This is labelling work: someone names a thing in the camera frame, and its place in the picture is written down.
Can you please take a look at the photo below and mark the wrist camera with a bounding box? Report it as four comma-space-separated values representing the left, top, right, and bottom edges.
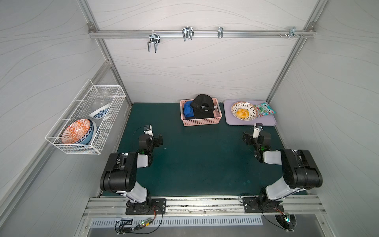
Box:
253, 123, 263, 139
144, 124, 154, 137

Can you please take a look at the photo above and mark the blue baseball cap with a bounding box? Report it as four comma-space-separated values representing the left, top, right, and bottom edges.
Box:
183, 101, 194, 119

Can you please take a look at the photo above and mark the black baseball cap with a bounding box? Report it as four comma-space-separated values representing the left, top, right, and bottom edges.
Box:
190, 94, 216, 119

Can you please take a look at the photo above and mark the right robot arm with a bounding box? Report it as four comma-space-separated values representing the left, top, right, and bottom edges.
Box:
242, 130, 323, 213

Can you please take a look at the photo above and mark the right base cable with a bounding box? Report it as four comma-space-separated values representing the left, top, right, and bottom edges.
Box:
238, 193, 297, 232

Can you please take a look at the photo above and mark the left base cable bundle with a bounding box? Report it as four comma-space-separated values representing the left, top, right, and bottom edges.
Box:
114, 204, 164, 235

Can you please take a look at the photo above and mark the patterned bowl with fruit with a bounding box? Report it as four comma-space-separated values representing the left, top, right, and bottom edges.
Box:
231, 101, 258, 121

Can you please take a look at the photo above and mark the small metal hook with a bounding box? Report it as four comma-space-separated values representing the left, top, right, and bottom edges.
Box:
218, 27, 224, 39

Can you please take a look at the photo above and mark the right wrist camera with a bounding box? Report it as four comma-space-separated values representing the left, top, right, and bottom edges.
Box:
253, 123, 263, 139

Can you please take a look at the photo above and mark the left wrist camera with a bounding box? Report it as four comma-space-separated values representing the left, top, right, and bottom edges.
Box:
144, 124, 154, 137

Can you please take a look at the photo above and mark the blue patterned bowl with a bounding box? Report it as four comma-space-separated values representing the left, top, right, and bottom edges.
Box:
88, 103, 112, 120

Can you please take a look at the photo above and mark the white perforated vent strip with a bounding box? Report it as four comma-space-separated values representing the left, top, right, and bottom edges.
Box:
90, 215, 263, 228

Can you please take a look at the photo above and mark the lilac tray mat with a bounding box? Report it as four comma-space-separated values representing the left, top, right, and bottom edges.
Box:
223, 100, 277, 126

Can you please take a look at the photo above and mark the white wire basket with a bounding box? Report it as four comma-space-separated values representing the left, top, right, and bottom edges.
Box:
45, 80, 126, 155

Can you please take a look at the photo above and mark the green snack packet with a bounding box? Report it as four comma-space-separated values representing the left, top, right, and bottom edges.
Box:
254, 102, 276, 117

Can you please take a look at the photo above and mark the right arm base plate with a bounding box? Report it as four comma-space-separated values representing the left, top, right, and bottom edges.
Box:
241, 197, 284, 213

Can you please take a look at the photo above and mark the pink plastic basket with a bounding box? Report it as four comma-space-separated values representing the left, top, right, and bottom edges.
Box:
180, 98, 223, 126

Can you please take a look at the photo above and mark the metal hook right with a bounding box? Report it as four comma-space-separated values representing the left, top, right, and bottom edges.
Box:
278, 27, 304, 39

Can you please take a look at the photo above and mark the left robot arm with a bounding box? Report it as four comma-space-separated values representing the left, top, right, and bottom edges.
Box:
100, 134, 163, 214

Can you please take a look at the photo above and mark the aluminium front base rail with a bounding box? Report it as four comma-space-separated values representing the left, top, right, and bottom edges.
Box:
83, 195, 327, 218

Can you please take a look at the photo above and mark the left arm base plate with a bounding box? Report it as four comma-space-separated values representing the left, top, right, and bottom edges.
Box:
125, 198, 167, 215

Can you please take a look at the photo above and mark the metal double hook left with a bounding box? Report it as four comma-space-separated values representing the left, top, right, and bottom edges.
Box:
147, 33, 160, 53

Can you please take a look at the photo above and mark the orange patterned bowl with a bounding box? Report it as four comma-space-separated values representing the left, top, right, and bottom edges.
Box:
61, 119, 91, 144

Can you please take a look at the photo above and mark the metal double hook middle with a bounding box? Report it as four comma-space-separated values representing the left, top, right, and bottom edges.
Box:
182, 27, 194, 42

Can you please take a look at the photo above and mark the aluminium crossbar rail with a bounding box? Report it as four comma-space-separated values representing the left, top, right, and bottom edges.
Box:
89, 27, 316, 40

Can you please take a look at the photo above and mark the metal double hook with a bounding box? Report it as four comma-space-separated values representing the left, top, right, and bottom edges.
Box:
182, 27, 194, 42
147, 33, 160, 53

